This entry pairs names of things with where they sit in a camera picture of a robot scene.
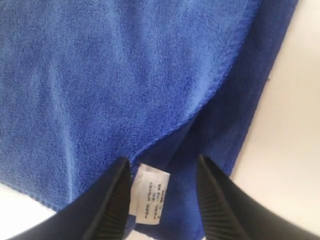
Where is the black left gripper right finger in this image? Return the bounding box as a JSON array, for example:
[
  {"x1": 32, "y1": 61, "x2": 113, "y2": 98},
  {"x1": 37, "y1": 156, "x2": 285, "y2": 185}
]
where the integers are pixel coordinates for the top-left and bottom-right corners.
[{"x1": 197, "y1": 153, "x2": 296, "y2": 240}]

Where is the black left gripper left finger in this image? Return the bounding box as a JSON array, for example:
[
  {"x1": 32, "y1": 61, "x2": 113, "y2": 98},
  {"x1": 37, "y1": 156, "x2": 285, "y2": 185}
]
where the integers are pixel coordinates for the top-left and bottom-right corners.
[{"x1": 14, "y1": 157, "x2": 131, "y2": 240}]

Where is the blue microfibre towel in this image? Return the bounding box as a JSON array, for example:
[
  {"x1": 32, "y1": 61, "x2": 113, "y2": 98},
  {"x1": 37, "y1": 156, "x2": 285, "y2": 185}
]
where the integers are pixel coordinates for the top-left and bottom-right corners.
[{"x1": 0, "y1": 0, "x2": 297, "y2": 240}]

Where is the white towel label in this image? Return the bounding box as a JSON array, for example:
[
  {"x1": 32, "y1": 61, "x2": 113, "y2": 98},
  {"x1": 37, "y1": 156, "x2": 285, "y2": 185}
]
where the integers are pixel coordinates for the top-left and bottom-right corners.
[{"x1": 129, "y1": 164, "x2": 170, "y2": 225}]

